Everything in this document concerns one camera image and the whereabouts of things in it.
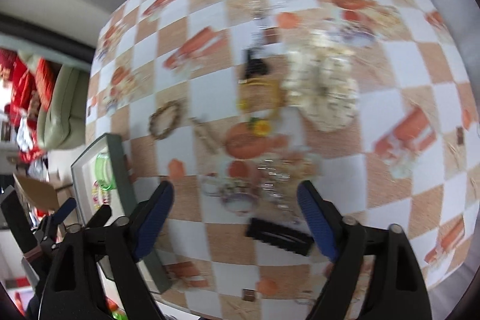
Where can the checkered printed tablecloth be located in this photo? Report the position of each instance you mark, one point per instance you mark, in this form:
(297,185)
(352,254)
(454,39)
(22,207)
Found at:
(167,79)

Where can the green translucent bangle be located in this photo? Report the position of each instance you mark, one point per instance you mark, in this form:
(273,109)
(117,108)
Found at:
(104,172)

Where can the silver rhinestone chain brooch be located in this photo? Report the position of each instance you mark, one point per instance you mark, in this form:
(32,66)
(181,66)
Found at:
(273,185)

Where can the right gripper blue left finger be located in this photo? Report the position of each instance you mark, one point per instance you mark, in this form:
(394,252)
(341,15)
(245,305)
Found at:
(128,243)

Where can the black scalloped snap hairclip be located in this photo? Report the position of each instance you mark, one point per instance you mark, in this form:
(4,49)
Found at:
(280,236)

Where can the cream polka dot scrunchie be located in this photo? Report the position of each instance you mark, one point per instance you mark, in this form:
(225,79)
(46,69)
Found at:
(320,84)

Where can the black small claw clip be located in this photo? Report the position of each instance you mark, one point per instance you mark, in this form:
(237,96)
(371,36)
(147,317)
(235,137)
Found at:
(254,66)

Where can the green leather sofa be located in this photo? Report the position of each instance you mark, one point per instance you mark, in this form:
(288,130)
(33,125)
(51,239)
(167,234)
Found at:
(62,126)

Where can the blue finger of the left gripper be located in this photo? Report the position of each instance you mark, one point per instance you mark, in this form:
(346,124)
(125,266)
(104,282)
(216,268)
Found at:
(46,232)
(19,226)

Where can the white shallow tray box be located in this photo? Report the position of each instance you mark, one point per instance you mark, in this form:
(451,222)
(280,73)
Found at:
(122,199)

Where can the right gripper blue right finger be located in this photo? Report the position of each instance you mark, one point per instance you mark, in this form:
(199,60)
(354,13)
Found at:
(343,243)

